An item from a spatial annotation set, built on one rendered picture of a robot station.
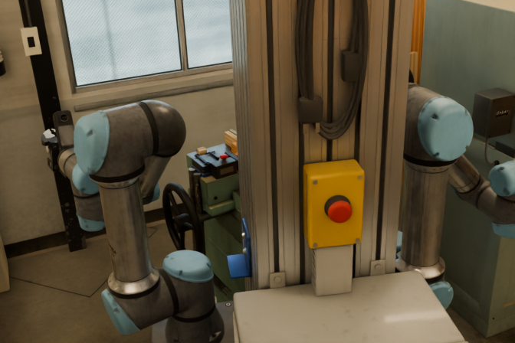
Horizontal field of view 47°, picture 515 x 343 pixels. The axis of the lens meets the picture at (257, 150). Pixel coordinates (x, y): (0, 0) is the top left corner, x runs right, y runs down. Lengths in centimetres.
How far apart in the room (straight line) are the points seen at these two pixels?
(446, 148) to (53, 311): 232
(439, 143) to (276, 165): 40
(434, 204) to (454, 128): 18
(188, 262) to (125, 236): 21
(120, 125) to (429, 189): 65
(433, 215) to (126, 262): 67
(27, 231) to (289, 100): 277
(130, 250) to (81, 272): 204
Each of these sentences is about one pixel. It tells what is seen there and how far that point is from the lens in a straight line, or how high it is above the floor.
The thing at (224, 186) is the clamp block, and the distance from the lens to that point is 203.
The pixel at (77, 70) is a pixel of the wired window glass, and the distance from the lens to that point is 330.
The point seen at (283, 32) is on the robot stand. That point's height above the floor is 168.
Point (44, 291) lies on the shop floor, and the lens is 330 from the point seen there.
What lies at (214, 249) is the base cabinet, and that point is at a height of 56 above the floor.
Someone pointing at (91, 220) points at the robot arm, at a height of 110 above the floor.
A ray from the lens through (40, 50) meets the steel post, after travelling 307.
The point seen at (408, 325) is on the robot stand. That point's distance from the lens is 101.
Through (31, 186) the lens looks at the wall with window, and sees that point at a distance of 342.
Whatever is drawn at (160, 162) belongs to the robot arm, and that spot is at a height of 129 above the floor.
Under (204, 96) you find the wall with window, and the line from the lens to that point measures 343.
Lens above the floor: 188
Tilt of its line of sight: 25 degrees down
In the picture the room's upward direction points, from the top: 2 degrees counter-clockwise
